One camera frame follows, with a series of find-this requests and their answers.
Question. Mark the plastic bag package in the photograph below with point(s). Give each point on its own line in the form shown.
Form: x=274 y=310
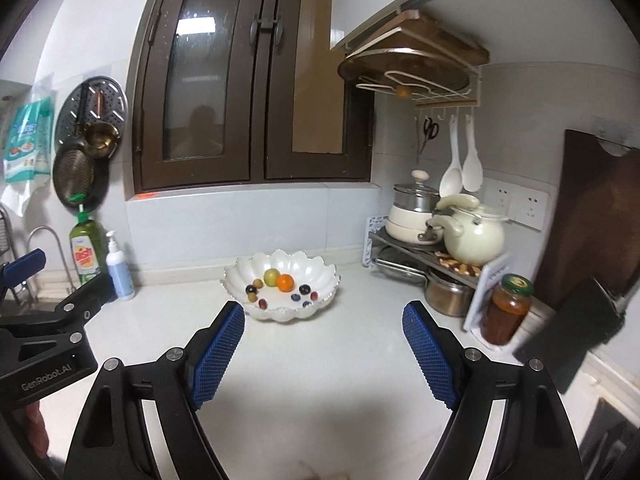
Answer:
x=27 y=140

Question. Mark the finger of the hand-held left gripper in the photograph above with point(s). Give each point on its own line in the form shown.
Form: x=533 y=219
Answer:
x=25 y=262
x=92 y=295

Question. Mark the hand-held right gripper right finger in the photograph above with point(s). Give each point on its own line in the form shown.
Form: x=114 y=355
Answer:
x=430 y=355

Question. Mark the steel saucepan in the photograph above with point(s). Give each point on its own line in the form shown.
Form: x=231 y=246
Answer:
x=447 y=297

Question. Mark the person's left hand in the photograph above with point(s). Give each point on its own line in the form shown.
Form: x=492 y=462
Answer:
x=36 y=427

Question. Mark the white plastic rack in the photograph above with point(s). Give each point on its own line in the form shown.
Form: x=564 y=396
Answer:
x=372 y=240

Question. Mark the white pump bottle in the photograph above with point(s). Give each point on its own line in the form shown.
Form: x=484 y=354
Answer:
x=120 y=275

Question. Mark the glass sauce jar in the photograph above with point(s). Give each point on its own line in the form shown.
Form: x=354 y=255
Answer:
x=502 y=315

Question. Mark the dark purple grape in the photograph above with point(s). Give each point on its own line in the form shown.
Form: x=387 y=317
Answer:
x=303 y=289

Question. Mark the steel pan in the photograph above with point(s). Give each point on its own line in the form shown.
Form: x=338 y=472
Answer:
x=400 y=266

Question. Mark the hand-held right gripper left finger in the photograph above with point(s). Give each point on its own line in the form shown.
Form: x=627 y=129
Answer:
x=217 y=355

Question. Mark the white wall socket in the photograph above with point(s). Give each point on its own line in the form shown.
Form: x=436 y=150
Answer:
x=530 y=207
x=497 y=197

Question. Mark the black cleaver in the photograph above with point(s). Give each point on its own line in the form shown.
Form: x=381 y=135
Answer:
x=570 y=330

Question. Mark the brass ladle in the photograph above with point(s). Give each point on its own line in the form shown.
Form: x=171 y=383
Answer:
x=102 y=137

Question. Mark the perforated metal steamer plate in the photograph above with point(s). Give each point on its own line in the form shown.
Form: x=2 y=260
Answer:
x=112 y=95

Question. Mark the black scissors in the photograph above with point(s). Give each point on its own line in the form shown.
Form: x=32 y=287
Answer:
x=431 y=130

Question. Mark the black stove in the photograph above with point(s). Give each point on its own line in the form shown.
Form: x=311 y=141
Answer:
x=615 y=435

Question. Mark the brown window sash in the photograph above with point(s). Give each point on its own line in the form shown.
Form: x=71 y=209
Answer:
x=150 y=110
x=280 y=110

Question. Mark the orange tangerine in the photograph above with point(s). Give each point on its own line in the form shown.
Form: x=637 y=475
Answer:
x=285 y=282

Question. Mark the dark wooden cutting board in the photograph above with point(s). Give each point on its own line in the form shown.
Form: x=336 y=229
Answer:
x=595 y=210

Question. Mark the white scalloped bowl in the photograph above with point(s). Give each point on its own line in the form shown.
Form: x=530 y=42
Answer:
x=300 y=267

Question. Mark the cream frying pan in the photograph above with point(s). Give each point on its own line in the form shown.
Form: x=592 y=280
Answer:
x=400 y=232

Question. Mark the dark mesh strainer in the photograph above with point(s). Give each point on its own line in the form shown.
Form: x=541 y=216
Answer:
x=72 y=172

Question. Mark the cardboard sheet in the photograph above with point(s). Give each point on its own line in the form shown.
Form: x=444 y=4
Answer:
x=320 y=110

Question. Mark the white rice paddle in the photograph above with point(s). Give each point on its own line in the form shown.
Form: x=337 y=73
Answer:
x=472 y=172

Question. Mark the cream saucepan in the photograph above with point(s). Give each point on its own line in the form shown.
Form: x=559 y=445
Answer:
x=400 y=217

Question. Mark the orange sticker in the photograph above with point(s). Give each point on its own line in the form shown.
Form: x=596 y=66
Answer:
x=146 y=194

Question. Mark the white soup ladle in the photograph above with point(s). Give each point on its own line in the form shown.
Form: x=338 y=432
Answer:
x=450 y=180

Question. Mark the metal faucet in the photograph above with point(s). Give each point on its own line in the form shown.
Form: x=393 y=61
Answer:
x=42 y=230

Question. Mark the woven brown trivet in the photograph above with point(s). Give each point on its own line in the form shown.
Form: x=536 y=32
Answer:
x=455 y=266

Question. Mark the green dish soap bottle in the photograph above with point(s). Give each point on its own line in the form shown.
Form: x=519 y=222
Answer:
x=85 y=255

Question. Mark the yellow green plum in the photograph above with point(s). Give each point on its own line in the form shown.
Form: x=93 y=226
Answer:
x=271 y=276

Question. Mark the wooden rod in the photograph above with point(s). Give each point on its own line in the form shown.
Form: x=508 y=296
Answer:
x=445 y=104

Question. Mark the cream kettle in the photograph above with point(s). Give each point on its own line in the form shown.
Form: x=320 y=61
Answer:
x=475 y=240

